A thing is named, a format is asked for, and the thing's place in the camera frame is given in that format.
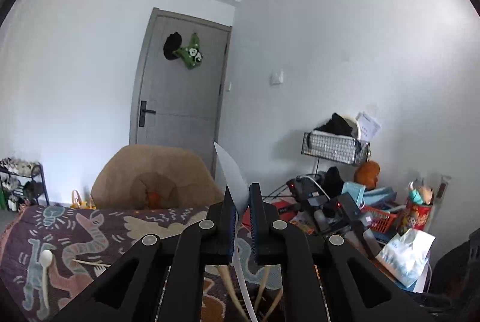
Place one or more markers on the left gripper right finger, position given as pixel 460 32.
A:
pixel 325 278

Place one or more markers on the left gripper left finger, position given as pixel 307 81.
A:
pixel 159 279

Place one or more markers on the white plastic knife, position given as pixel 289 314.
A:
pixel 239 193

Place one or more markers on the white plastic spoon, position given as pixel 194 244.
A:
pixel 45 260

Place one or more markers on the white plastic fork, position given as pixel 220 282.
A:
pixel 99 269

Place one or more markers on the snack packet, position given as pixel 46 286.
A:
pixel 305 227

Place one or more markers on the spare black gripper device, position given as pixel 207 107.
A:
pixel 337 215

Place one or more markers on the red plastic basket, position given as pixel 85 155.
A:
pixel 382 221

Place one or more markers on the light blue box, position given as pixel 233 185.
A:
pixel 356 191

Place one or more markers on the tan upholstered chair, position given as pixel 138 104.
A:
pixel 154 177

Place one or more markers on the red cartoon tin can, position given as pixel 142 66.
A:
pixel 418 206

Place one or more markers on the orange plush toy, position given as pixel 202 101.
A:
pixel 367 175

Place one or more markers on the patterned woven table cloth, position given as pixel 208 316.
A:
pixel 91 235

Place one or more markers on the yellow gift bag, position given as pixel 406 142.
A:
pixel 82 203

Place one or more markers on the black shoe rack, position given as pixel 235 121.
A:
pixel 22 183

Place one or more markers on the grey door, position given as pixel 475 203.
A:
pixel 187 102

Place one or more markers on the green panda plush bag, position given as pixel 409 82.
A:
pixel 191 54

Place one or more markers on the black hat on door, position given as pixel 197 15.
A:
pixel 172 44

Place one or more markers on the wire mesh basket shelf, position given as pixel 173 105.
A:
pixel 336 148

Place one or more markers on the black door handle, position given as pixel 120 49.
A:
pixel 143 112

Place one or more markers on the white wall switch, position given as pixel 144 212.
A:
pixel 276 78

